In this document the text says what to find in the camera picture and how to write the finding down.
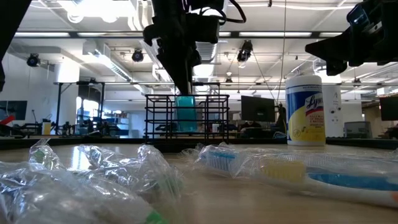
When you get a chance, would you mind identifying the red background object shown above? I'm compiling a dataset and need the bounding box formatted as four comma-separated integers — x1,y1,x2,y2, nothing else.
0,114,16,126

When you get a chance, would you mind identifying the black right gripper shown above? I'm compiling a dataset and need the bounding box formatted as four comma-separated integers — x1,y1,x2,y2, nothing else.
304,0,398,77

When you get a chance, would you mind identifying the white column with outlets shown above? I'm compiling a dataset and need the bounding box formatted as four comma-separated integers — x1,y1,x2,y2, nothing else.
322,84,345,138

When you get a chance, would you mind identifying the black wire caddy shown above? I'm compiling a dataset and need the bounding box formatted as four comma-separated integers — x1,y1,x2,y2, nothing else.
144,94,231,146

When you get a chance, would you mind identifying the black aluminium table frame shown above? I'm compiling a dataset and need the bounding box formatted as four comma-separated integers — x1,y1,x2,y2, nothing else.
0,136,398,153

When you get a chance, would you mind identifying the green toothbrush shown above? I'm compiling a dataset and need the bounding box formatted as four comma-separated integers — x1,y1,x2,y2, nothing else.
0,167,170,224
77,143,184,203

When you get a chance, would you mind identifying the black ceiling spotlight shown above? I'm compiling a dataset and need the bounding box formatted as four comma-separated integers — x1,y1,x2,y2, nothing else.
131,49,145,63
26,53,41,68
236,40,254,62

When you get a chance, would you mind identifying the black computer monitor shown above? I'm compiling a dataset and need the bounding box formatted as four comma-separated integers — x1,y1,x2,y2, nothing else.
0,100,28,121
241,95,276,123
379,96,398,121

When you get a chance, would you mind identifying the Lysol wipes canister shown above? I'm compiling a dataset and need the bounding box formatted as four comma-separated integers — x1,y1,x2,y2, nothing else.
285,74,326,147

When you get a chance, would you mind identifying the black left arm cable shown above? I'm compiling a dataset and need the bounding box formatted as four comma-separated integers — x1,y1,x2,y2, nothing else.
217,0,247,24

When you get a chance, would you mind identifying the blue orange toothbrush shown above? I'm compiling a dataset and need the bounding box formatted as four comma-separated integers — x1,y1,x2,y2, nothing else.
242,154,398,209

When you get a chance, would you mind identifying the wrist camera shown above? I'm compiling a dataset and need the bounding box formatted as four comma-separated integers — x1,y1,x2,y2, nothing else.
346,2,374,32
193,14,222,44

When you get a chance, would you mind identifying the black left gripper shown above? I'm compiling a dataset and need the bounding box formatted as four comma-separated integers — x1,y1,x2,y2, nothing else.
142,0,203,96

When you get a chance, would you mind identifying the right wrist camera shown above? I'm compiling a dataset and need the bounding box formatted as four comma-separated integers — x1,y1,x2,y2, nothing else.
346,2,374,32

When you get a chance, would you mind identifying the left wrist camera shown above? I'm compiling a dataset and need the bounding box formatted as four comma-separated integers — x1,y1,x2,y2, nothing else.
193,14,222,44

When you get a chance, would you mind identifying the black metal rack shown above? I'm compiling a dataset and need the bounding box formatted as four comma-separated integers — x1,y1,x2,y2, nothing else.
54,80,106,135

